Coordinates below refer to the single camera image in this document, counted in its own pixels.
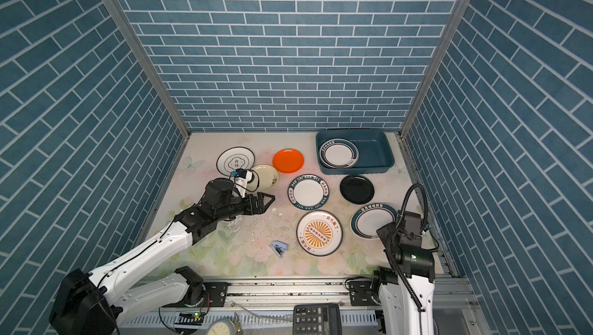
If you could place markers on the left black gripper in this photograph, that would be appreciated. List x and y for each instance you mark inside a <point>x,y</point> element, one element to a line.
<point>260,208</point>

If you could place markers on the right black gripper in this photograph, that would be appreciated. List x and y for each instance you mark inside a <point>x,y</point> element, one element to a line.
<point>385,231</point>

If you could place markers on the white plate orange sunburst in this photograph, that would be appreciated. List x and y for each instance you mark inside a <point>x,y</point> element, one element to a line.
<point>319,233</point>

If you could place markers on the white plate green red rim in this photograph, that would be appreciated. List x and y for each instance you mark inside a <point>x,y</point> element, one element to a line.
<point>339,153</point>

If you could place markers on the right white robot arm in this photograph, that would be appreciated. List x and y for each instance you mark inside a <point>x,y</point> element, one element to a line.
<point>406,289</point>

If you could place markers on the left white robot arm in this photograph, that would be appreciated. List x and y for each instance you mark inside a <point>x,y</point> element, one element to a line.
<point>100,301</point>

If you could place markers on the teal plastic bin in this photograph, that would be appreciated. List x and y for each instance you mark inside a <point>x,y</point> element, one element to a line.
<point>375,152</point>

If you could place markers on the cream plate black brushstroke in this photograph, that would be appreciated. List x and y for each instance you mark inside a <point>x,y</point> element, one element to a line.
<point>265,178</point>

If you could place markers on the small blue stapler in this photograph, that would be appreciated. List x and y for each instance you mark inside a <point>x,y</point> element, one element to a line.
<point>279,248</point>

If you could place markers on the white plate hao shi rim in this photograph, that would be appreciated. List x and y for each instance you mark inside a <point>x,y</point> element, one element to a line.
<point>308,192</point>

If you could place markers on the white plate green cloud motif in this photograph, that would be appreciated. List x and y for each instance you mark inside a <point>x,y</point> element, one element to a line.
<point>238,157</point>

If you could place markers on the small orange plate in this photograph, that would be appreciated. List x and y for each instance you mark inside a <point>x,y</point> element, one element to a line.
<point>288,161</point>

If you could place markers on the small black plate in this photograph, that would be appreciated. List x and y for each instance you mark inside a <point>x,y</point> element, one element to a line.
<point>357,189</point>

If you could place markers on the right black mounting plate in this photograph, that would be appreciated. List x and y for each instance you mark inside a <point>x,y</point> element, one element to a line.
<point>360,292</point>

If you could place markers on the black mounting plate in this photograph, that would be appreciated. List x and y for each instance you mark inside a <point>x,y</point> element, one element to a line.
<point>216,294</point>
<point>360,292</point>

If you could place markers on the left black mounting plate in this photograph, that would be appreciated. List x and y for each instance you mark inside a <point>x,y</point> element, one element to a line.
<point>216,294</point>

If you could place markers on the black calculator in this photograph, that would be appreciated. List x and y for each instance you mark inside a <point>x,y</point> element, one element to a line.
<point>317,319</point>

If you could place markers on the round white clock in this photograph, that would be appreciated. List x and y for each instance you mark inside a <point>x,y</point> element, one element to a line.
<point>224,327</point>

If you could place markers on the green circuit board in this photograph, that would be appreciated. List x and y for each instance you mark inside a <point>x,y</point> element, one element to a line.
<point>188,321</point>

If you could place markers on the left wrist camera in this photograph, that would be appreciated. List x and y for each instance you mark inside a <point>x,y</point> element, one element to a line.
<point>241,178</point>

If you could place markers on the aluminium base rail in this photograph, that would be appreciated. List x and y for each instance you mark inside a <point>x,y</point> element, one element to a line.
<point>251,294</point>

